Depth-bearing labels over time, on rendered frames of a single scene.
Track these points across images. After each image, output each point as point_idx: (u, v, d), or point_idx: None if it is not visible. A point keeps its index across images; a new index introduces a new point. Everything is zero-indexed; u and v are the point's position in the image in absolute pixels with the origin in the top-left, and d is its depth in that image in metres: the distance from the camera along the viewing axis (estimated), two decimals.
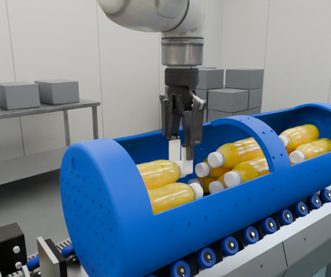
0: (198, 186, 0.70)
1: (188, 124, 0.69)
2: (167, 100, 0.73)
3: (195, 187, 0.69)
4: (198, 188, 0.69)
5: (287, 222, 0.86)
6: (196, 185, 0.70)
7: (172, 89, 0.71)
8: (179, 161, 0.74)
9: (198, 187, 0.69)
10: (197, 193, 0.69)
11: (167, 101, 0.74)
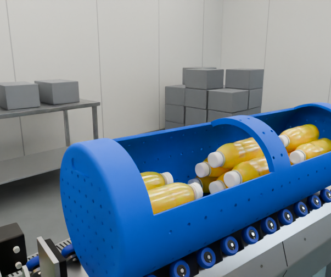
0: (198, 186, 0.70)
1: None
2: None
3: (195, 187, 0.69)
4: (198, 188, 0.69)
5: (287, 222, 0.86)
6: (195, 185, 0.70)
7: None
8: None
9: (198, 187, 0.69)
10: (197, 193, 0.69)
11: None
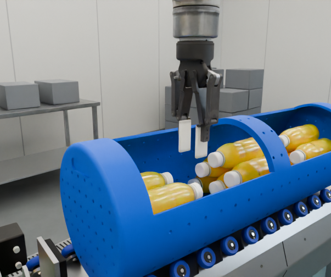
0: (198, 186, 0.70)
1: (202, 101, 0.63)
2: (178, 77, 0.68)
3: (195, 187, 0.69)
4: (198, 188, 0.69)
5: (287, 222, 0.86)
6: (195, 185, 0.70)
7: (184, 65, 0.65)
8: None
9: (198, 187, 0.69)
10: (197, 193, 0.69)
11: (178, 78, 0.68)
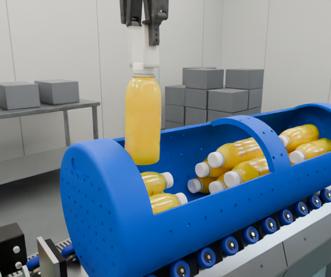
0: (139, 66, 0.55)
1: None
2: None
3: (139, 71, 0.55)
4: (142, 68, 0.54)
5: (287, 222, 0.86)
6: (136, 68, 0.55)
7: None
8: None
9: (140, 67, 0.55)
10: (147, 72, 0.55)
11: None
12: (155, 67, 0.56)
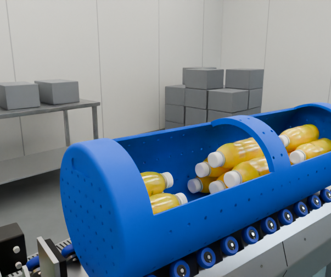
0: None
1: None
2: None
3: None
4: None
5: (287, 222, 0.86)
6: None
7: None
8: None
9: None
10: None
11: None
12: None
